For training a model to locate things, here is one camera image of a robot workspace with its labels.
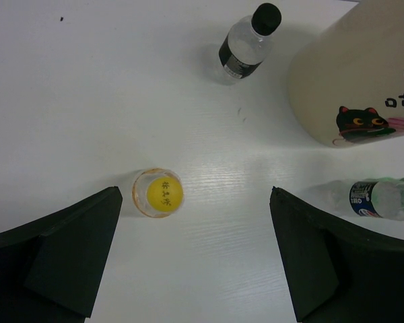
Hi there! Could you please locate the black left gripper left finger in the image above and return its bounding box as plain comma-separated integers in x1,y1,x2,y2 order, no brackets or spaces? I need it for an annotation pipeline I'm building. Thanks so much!
0,186,123,322

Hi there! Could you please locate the cream bin with black ears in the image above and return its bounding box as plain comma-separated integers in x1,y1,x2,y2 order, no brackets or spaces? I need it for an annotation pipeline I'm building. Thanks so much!
288,1,404,147

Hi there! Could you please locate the yellow cap orange bottle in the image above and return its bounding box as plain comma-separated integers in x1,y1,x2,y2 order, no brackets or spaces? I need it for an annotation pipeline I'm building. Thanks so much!
131,168,184,218

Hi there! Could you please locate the black cap bottle near bin back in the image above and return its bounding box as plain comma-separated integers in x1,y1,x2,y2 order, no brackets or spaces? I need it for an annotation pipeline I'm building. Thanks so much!
217,3,282,84

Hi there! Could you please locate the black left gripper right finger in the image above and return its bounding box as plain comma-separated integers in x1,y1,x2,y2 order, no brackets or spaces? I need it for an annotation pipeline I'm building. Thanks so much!
269,188,404,322

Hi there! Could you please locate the green plastic bottle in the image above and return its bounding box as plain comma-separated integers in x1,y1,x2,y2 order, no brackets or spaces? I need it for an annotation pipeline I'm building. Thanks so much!
371,178,404,221

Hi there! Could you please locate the blue label clear bottle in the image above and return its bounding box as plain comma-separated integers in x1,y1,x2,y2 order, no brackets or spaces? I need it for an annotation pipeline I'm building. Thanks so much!
318,178,404,221

